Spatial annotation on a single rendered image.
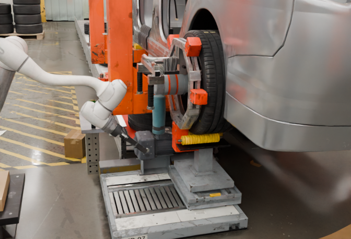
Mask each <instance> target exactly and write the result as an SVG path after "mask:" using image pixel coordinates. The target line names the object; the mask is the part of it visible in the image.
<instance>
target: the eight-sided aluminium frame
mask: <svg viewBox="0 0 351 239"><path fill-rule="evenodd" d="M185 43H186V39H184V38H173V40H172V43H171V47H170V50H169V53H168V55H167V57H173V56H175V52H174V50H175V45H176V46H177V47H179V48H181V49H182V51H183V55H184V59H185V64H186V68H187V72H188V81H189V82H188V107H187V111H186V113H185V115H184V116H183V115H182V114H181V111H180V107H179V101H178V96H177V94H176V95H173V98H174V104H175V109H176V111H175V110H174V107H173V102H172V96H171V95H167V97H168V102H169V108H170V115H171V118H172V120H174V122H175V123H176V124H177V126H178V127H179V128H180V129H181V130H182V129H190V128H191V126H192V124H193V123H194V121H195V119H196V117H197V116H198V114H199V111H200V105H193V103H192V102H191V101H190V90H191V89H193V82H194V81H195V89H200V84H201V71H200V70H199V67H198V62H197V58H196V56H191V60H192V64H193V68H194V71H193V70H192V66H191V61H190V57H187V56H186V53H185V50H184V47H185ZM173 53H174V55H173Z"/></svg>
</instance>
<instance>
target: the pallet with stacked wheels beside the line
mask: <svg viewBox="0 0 351 239"><path fill-rule="evenodd" d="M13 3H14V4H13V13H14V23H15V31H14V25H13V15H12V14H11V4H9V3H0V38H4V39H5V38H6V37H10V36H17V37H20V38H22V39H23V40H43V39H44V36H45V33H44V31H43V26H42V19H41V14H40V13H41V6H40V3H41V0H13Z"/></svg>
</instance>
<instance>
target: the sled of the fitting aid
mask: <svg viewBox="0 0 351 239"><path fill-rule="evenodd" d="M168 175H169V177H170V178H171V180H172V182H173V184H174V186H175V187H176V189H177V191H178V193H179V195H180V196H181V198H182V200H183V202H184V204H185V205H186V207H187V209H188V210H195V209H203V208H211V207H219V206H226V205H234V204H240V203H241V195H242V193H241V192H240V190H238V189H237V187H236V186H235V185H234V187H232V188H223V189H215V190H206V191H201V192H192V193H191V192H190V191H189V189H188V188H187V186H186V184H185V183H184V181H183V179H182V178H181V176H180V174H179V173H178V171H177V170H176V168H175V167H174V165H169V166H168Z"/></svg>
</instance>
